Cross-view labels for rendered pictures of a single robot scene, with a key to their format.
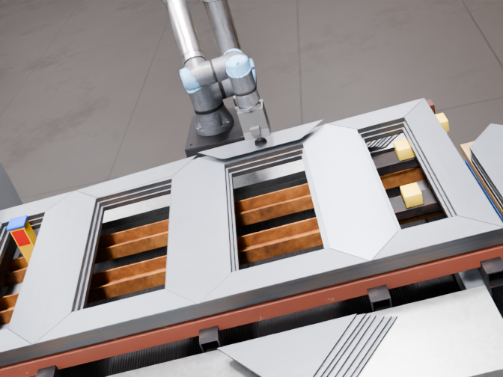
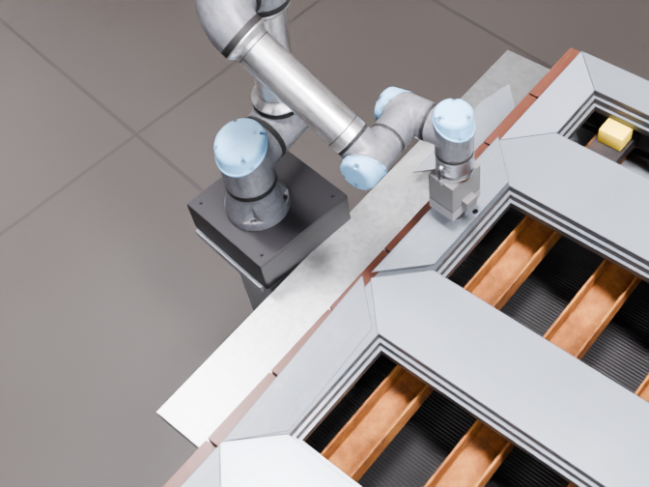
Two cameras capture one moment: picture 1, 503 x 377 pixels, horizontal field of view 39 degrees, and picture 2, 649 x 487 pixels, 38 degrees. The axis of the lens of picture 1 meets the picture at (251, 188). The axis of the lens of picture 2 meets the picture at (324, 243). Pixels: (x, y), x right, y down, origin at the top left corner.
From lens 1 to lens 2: 1.81 m
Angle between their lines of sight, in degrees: 39
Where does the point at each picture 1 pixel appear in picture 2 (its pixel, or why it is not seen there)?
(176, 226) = (507, 407)
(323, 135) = (521, 159)
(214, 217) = (546, 361)
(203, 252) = (610, 423)
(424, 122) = (632, 88)
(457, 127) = (341, 37)
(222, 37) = not seen: hidden behind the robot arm
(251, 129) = (468, 203)
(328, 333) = not seen: outside the picture
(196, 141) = (263, 244)
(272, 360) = not seen: outside the picture
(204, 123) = (264, 210)
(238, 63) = (467, 117)
